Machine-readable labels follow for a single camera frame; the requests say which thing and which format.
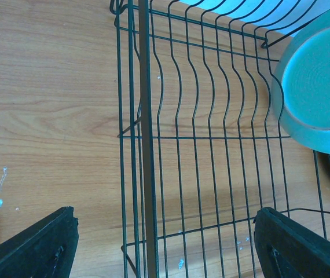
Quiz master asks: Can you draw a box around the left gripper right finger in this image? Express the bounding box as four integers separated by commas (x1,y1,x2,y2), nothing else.
254,207,330,277

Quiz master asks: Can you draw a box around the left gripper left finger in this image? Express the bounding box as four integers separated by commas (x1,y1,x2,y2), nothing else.
0,207,79,277

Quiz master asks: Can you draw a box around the mint green flower plate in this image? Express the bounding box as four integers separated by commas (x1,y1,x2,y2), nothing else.
270,10,330,153

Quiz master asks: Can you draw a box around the black wire dish rack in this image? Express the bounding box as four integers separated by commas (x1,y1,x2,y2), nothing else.
109,1,330,277

